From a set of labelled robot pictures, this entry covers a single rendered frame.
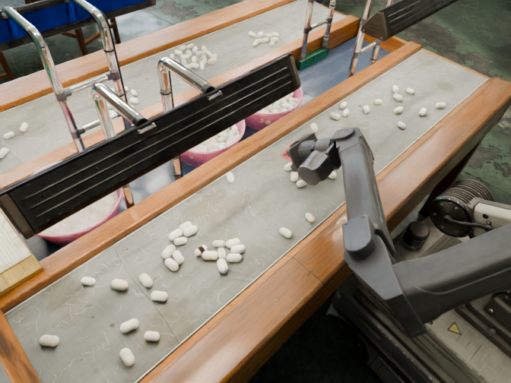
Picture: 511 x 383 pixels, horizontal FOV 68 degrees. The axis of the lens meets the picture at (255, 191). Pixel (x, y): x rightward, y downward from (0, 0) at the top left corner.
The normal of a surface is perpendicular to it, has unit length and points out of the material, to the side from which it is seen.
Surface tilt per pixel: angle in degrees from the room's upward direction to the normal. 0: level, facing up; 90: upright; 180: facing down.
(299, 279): 0
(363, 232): 41
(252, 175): 0
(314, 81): 0
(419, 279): 29
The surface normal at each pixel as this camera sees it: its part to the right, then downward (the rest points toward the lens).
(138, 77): 0.06, -0.66
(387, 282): -0.55, -0.74
